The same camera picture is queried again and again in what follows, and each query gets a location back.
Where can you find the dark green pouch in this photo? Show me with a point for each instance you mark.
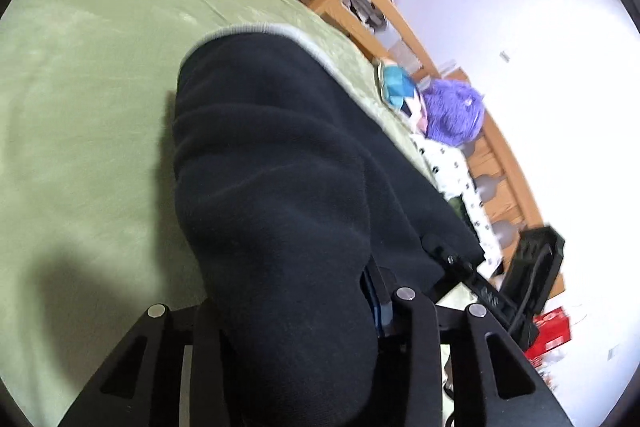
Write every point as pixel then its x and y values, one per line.
pixel 459 209

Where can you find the purple plush toy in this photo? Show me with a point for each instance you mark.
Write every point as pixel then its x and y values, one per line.
pixel 455 112

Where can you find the black pants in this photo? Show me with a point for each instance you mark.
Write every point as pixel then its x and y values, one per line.
pixel 285 207

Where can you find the white flower print pillow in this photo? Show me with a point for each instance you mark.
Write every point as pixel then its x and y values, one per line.
pixel 457 172

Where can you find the red box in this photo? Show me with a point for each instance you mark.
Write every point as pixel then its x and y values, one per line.
pixel 552 329

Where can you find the wooden bed frame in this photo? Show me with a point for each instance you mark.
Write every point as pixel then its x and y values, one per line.
pixel 500 177

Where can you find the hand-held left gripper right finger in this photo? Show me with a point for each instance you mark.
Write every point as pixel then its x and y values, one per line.
pixel 377 302

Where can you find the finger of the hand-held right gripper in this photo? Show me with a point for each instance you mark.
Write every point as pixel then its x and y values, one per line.
pixel 475 279

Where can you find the geometric print cushion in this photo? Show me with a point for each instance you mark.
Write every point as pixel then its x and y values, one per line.
pixel 400 89

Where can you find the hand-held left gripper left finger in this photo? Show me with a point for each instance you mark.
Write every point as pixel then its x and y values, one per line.
pixel 210 332

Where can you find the green plush blanket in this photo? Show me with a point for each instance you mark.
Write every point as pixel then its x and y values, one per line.
pixel 90 107

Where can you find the white wall socket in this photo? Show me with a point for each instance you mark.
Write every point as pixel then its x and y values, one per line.
pixel 505 55

